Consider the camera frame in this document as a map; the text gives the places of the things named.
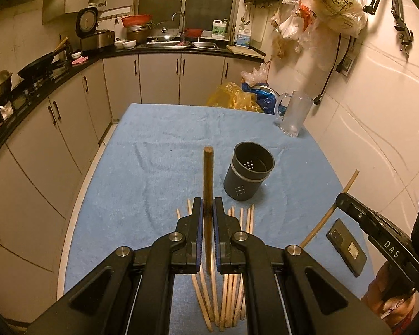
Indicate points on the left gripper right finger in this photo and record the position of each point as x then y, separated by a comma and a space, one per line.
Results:
286, 290

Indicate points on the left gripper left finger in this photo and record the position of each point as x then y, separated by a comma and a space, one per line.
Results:
130, 291

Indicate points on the person right hand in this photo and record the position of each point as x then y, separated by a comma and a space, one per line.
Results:
396, 312

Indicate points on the black smartphone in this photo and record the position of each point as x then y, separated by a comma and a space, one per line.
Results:
347, 247

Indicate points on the dark utensil holder cup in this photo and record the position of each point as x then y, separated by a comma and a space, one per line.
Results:
251, 165

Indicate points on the clear glass mug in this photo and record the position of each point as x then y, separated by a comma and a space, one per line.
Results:
291, 111

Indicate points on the blue plastic bag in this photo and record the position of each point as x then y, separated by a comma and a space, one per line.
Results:
266, 97

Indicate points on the yellow plastic bag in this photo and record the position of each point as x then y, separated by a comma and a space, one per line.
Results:
231, 96

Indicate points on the black wok pan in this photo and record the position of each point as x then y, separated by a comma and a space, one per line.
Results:
38, 67

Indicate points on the rice cooker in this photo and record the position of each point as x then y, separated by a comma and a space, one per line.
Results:
86, 29

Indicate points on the sink faucet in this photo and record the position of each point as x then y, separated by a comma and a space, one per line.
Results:
181, 24

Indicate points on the white plastic bag hanging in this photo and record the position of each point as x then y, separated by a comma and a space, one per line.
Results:
316, 26

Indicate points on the white detergent jug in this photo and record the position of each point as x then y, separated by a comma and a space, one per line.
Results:
219, 29

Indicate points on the red basin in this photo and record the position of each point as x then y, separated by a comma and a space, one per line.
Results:
136, 20

